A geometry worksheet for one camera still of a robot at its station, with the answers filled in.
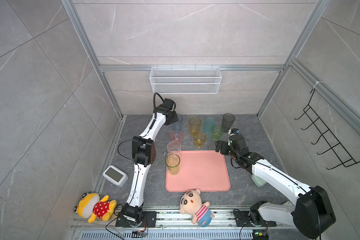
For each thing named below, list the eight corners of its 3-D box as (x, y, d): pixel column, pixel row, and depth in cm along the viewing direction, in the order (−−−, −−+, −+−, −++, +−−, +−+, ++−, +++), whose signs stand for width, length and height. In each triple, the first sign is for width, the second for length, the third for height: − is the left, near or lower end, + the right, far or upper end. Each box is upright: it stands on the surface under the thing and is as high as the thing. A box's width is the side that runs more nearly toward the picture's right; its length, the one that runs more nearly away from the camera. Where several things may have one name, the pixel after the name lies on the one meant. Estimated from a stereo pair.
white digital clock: (103, 177, 89) (100, 174, 86) (112, 167, 94) (109, 163, 90) (122, 188, 85) (119, 185, 82) (130, 177, 90) (128, 174, 86)
